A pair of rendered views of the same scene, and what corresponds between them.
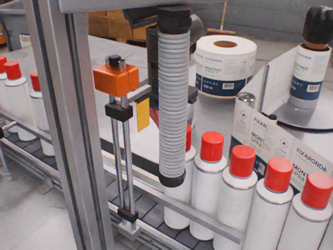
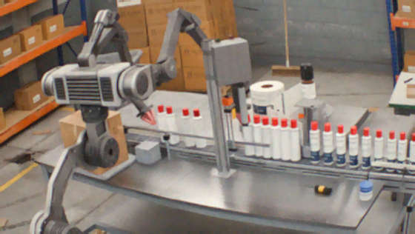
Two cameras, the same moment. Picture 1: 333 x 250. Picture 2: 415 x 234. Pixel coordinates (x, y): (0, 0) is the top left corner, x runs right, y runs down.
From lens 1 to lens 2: 2.60 m
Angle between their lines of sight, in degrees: 12
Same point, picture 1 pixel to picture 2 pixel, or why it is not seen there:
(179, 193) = (249, 138)
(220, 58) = (264, 93)
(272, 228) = (276, 138)
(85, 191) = (221, 134)
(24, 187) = (180, 161)
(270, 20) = (337, 49)
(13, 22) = not seen: hidden behind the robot
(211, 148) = (256, 118)
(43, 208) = (193, 164)
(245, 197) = (267, 131)
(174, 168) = (245, 121)
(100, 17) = not seen: hidden behind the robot
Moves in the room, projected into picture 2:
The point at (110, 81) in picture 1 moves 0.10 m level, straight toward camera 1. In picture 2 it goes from (226, 101) to (231, 108)
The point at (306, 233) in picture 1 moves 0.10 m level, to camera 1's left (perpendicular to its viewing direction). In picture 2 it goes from (283, 135) to (263, 138)
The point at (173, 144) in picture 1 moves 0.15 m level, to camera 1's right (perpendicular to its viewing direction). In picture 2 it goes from (244, 113) to (276, 109)
